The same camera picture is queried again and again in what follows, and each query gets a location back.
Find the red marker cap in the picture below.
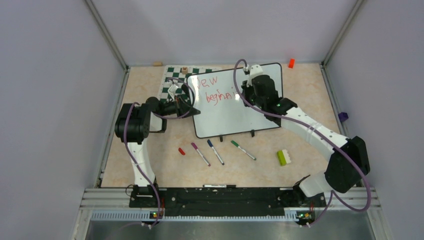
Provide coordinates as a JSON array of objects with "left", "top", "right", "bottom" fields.
[{"left": 178, "top": 147, "right": 186, "bottom": 156}]

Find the marker on base rail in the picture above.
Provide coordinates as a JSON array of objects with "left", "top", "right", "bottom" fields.
[{"left": 202, "top": 184, "right": 237, "bottom": 189}]

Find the black sparkly microphone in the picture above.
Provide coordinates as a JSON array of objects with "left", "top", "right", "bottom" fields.
[{"left": 181, "top": 83, "right": 191, "bottom": 101}]

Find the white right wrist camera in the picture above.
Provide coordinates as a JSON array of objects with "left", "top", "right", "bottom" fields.
[{"left": 243, "top": 64, "right": 264, "bottom": 82}]

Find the wooden cork piece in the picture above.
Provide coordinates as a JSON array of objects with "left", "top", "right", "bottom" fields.
[{"left": 152, "top": 61, "right": 163, "bottom": 67}]

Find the purple block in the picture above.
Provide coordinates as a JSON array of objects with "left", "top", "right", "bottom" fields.
[{"left": 338, "top": 112, "right": 349, "bottom": 123}]

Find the green white chess mat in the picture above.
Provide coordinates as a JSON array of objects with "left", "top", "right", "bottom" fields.
[{"left": 157, "top": 65, "right": 222, "bottom": 103}]

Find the green capped marker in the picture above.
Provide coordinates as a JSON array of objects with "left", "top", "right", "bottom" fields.
[{"left": 230, "top": 140, "right": 257, "bottom": 161}]

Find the white whiteboard black frame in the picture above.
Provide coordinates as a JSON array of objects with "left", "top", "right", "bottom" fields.
[{"left": 186, "top": 68, "right": 278, "bottom": 139}]

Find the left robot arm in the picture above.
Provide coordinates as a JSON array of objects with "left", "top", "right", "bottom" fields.
[{"left": 114, "top": 95, "right": 201, "bottom": 207}]

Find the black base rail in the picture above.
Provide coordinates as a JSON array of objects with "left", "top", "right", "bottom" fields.
[{"left": 125, "top": 185, "right": 327, "bottom": 218}]

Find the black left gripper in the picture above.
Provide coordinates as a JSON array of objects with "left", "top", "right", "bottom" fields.
[{"left": 159, "top": 94, "right": 200, "bottom": 119}]

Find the blue capped marker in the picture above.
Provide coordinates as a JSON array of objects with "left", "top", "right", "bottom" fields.
[{"left": 207, "top": 139, "right": 225, "bottom": 166}]

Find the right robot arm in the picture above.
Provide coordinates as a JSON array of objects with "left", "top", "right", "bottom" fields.
[{"left": 241, "top": 74, "right": 370, "bottom": 206}]

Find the green lego brick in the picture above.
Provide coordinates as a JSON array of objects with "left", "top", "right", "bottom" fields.
[{"left": 276, "top": 149, "right": 292, "bottom": 167}]

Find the orange block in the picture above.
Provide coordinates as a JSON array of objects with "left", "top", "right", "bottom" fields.
[{"left": 288, "top": 58, "right": 296, "bottom": 69}]

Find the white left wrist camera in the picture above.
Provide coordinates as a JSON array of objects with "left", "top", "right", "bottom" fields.
[{"left": 167, "top": 84, "right": 179, "bottom": 100}]

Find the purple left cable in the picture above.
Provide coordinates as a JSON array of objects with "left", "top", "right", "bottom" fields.
[{"left": 122, "top": 77, "right": 197, "bottom": 229}]

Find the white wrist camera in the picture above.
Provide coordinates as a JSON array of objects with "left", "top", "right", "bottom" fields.
[
  {"left": 167, "top": 84, "right": 179, "bottom": 100},
  {"left": 243, "top": 64, "right": 264, "bottom": 82}
]

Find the pink capped marker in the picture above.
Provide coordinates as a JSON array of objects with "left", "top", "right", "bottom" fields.
[{"left": 191, "top": 142, "right": 211, "bottom": 167}]

